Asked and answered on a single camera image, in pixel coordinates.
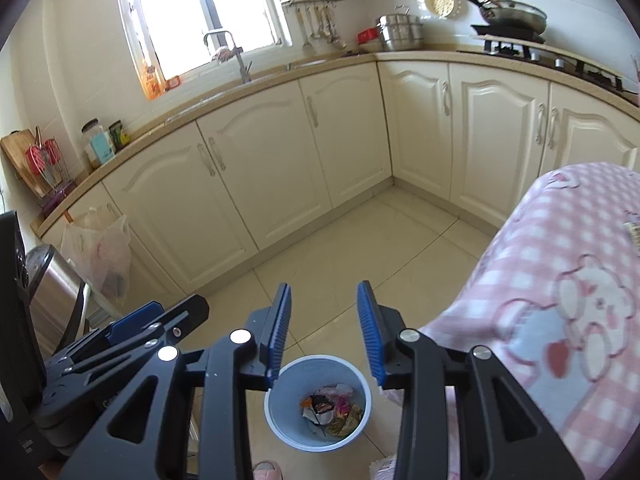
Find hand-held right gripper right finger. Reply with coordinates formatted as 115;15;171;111
356;280;586;480

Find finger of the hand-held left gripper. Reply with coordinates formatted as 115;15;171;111
62;301;166;361
65;294;210;376

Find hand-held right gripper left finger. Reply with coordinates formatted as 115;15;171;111
62;282;293;480

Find blue plastic bin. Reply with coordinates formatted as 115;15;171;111
264;355;373;452

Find gold snack bag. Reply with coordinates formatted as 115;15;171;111
327;405;365;436

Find hanging clear plastic bag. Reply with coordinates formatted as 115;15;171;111
60;205;132;306

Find black appliance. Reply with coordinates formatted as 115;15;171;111
0;210;48;461

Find stainless steel bin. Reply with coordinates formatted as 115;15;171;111
25;245;91;356

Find pink slipper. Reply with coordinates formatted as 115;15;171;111
252;460;283;480

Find cream base cabinets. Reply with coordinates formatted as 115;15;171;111
30;50;640;306

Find teal box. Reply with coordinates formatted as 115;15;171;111
87;132;117;166

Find glass jar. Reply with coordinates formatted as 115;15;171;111
81;118;103;168

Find pink checked tablecloth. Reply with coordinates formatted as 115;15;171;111
380;161;640;480

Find wooden cutting board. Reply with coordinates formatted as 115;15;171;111
0;129;56;198

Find orange bottle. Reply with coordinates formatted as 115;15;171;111
141;57;166;101

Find steel faucet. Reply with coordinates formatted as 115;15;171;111
202;30;253;84

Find small grey wrapper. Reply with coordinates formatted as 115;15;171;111
622;210;640;251

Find steel steamer pot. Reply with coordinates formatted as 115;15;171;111
375;12;426;52

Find hanging skimmer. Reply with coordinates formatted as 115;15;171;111
322;6;347;50

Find hanging spatula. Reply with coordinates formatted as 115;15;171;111
297;5;313;51

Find window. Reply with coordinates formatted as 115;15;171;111
114;0;293;81

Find black gas stove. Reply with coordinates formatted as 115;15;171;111
482;37;626;92

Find cream round strainer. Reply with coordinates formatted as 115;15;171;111
424;0;466;22

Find wok with lid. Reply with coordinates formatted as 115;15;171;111
440;0;548;33

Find red-handled utensil rack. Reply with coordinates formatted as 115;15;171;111
26;126;78;218

